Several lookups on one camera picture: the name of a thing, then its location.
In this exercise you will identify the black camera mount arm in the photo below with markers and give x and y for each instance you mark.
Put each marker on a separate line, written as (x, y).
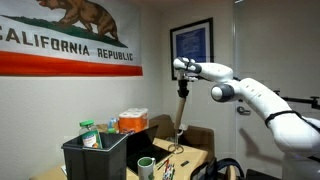
(303, 100)

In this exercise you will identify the black framed blue picture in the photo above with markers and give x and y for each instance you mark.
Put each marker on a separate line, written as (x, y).
(191, 43)

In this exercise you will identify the grey plastic bin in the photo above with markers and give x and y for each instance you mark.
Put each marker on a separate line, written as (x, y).
(96, 160)

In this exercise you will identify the California Republic bear flag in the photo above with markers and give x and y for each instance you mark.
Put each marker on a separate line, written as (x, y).
(66, 50)

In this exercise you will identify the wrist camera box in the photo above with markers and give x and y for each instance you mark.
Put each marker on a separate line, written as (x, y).
(192, 78)

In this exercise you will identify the blue white pen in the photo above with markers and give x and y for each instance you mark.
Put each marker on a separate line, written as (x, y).
(167, 173)

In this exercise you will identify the green lid plastic bottle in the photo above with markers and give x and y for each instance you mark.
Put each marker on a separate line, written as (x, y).
(90, 135)

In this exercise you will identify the teal white pen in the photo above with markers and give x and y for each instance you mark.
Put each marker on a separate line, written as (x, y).
(172, 174)

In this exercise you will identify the silver paper towel holder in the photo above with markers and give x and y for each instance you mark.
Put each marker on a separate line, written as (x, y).
(175, 148)

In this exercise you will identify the orange white paper towel package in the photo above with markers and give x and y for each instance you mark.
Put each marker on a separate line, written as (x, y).
(133, 121)

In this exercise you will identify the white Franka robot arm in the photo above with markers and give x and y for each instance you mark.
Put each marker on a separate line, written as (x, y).
(266, 106)

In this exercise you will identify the white green mug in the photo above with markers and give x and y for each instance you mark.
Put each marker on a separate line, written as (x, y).
(146, 168)

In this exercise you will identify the black blue backpack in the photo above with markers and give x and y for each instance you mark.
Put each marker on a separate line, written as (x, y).
(213, 170)

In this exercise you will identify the brown cardboard paper towel roll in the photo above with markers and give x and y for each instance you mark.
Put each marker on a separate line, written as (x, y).
(180, 113)

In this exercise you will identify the white paper sheet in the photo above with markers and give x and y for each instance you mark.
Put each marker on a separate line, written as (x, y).
(63, 170)

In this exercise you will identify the small black flat item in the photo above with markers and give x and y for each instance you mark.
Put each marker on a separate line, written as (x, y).
(185, 163)

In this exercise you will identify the black laptop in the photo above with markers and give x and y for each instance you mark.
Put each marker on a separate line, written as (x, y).
(146, 150)

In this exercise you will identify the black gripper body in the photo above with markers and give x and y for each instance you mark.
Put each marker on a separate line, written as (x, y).
(183, 85)

